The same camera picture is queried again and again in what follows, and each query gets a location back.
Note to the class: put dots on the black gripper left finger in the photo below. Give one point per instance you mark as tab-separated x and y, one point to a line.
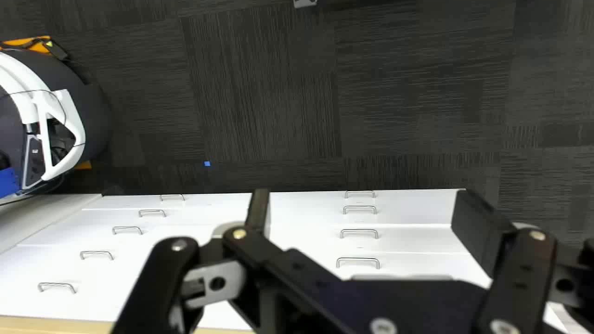
271	261

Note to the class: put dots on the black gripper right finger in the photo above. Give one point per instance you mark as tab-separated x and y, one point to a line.
520	280

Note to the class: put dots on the white drawer counter wooden top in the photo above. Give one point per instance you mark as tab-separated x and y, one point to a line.
401	248

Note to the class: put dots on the white blue mobile robot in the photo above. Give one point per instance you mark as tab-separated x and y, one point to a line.
93	118

